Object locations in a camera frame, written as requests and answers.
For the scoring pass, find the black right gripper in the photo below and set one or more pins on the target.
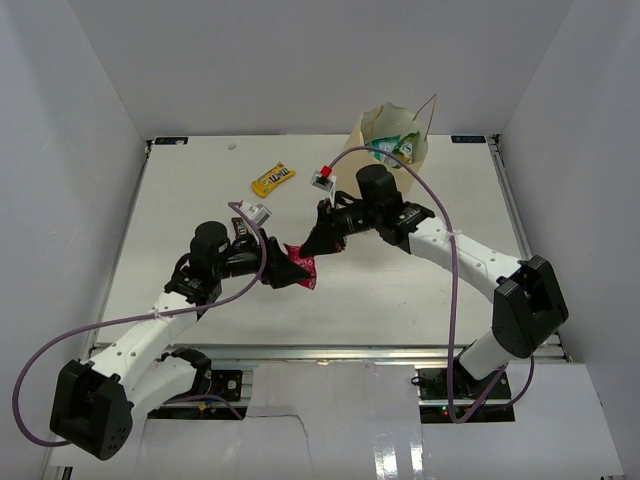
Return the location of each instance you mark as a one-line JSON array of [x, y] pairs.
[[329, 235]]

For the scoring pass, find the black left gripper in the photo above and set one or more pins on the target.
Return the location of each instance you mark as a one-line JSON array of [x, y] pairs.
[[281, 270]]

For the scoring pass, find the pink candy packet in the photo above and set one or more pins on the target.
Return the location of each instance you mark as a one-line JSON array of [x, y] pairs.
[[308, 264]]

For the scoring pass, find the teal candy bag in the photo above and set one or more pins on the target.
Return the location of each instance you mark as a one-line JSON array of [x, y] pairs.
[[378, 145]]

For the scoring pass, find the green Skittles packet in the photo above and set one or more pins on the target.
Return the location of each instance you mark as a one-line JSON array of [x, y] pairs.
[[406, 146]]

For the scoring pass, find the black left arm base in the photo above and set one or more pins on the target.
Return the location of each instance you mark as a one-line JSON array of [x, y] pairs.
[[214, 390]]

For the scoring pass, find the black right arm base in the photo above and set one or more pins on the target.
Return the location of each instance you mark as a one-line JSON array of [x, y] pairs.
[[433, 398]]

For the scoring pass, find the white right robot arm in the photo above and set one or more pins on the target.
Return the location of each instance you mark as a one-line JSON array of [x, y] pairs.
[[528, 305]]

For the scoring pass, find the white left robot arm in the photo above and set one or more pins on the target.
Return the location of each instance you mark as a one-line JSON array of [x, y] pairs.
[[98, 401]]

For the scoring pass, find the brown M&M's packet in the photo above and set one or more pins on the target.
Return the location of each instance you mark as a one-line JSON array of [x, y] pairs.
[[240, 228]]

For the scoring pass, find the yellow M&M's packet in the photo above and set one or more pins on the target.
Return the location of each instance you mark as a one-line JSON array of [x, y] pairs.
[[269, 181]]

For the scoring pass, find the white paper sheet front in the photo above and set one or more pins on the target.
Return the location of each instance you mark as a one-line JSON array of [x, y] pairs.
[[357, 421]]

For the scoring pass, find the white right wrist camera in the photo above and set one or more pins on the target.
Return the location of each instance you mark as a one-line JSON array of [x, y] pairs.
[[325, 180]]

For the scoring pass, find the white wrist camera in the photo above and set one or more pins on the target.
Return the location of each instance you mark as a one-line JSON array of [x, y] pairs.
[[325, 180], [258, 214]]

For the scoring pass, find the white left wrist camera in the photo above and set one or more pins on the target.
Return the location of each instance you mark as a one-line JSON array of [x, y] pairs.
[[258, 214]]

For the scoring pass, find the aluminium table frame rail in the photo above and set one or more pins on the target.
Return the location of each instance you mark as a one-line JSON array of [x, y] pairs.
[[380, 354]]

